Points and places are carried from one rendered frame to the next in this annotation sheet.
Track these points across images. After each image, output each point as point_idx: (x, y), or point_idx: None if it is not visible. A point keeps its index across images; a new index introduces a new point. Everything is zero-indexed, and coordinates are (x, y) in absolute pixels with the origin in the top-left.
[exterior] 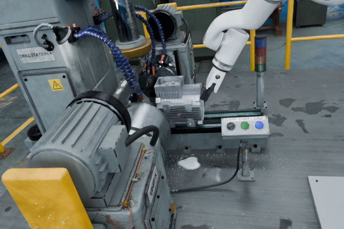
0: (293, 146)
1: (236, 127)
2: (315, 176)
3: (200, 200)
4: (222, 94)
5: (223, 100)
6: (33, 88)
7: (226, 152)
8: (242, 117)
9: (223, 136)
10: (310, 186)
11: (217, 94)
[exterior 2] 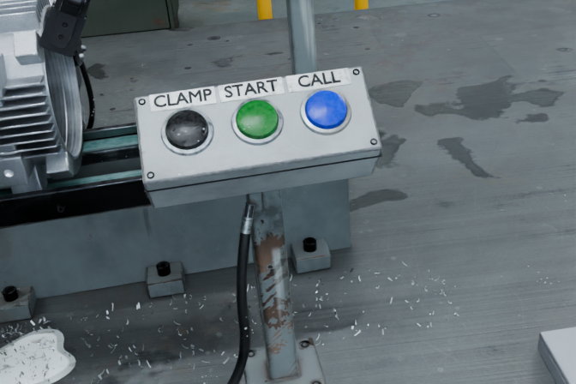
0: (450, 229)
1: (215, 134)
2: (568, 329)
3: None
4: (171, 89)
5: None
6: None
7: (190, 287)
8: (241, 82)
9: (155, 185)
10: (567, 375)
11: (153, 93)
